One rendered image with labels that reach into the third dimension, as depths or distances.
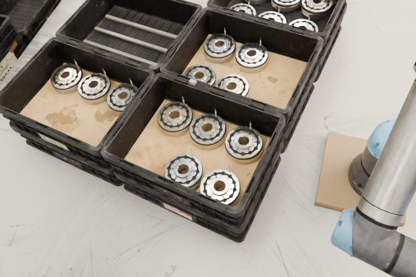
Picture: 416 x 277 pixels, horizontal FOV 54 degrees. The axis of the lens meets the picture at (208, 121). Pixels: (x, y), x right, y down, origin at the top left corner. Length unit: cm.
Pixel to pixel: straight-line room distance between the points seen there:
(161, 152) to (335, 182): 50
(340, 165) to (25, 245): 93
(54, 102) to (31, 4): 128
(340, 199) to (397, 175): 47
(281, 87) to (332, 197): 35
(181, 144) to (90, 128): 29
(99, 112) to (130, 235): 38
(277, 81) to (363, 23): 52
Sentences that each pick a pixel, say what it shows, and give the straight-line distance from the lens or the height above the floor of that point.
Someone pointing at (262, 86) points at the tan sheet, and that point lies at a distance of 125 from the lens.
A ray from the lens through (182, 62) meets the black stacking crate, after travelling 130.
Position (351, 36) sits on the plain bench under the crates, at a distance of 161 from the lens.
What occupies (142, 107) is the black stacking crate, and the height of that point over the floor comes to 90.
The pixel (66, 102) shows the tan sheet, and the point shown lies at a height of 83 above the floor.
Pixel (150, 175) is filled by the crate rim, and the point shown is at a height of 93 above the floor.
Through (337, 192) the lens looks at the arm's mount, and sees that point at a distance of 121.
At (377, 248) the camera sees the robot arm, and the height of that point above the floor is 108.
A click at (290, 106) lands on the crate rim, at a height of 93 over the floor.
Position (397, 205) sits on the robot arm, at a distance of 77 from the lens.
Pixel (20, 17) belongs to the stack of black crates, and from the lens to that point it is 254.
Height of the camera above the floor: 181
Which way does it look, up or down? 56 degrees down
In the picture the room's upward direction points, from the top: 10 degrees counter-clockwise
